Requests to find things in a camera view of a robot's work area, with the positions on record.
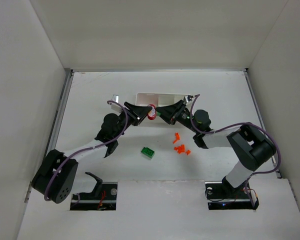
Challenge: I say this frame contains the red printed duplo brick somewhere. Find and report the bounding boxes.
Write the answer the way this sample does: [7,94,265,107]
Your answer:
[147,104,160,121]

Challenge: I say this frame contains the green duplo brick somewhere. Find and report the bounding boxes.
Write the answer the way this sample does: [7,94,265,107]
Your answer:
[141,147,155,159]

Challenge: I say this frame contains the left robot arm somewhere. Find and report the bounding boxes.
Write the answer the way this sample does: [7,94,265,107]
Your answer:
[31,102,153,204]

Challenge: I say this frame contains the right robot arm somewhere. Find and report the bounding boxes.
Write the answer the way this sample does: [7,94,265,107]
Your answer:
[156,100,277,196]

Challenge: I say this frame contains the white divided plastic container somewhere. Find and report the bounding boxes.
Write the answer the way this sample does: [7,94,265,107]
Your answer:
[135,92,186,127]

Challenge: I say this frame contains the orange small lego piece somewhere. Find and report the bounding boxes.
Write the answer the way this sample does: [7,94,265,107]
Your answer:
[172,132,180,144]

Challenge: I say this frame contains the orange lego pile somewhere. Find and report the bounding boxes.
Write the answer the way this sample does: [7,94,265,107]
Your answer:
[174,144,191,156]

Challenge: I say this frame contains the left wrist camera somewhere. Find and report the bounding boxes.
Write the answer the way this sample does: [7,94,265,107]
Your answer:
[111,94,122,113]

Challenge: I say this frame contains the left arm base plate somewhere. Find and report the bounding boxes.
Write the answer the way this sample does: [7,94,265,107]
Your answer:
[69,182,118,211]

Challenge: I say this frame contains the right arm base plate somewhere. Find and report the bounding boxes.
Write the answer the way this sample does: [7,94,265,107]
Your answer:
[204,181,260,211]

